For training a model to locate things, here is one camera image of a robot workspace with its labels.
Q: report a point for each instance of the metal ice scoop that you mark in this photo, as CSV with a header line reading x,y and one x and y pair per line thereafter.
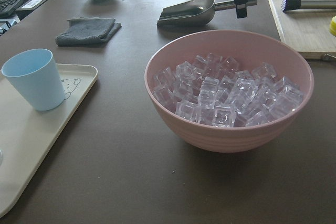
x,y
199,12

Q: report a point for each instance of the clear ice cubes pile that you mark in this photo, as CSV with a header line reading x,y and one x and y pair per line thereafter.
x,y
215,91

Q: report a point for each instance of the light blue plastic cup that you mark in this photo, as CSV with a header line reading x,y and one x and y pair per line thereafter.
x,y
35,76

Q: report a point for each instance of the steel muddler black tip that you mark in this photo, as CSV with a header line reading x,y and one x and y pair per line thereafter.
x,y
289,5

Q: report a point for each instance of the pink bowl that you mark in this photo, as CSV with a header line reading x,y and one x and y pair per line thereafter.
x,y
250,49

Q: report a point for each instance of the wooden cutting board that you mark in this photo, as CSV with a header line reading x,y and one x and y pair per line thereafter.
x,y
306,31

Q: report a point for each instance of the grey folded cloth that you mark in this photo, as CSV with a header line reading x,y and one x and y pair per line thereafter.
x,y
88,31

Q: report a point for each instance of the cream serving tray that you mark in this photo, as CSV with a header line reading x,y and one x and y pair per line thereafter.
x,y
27,135

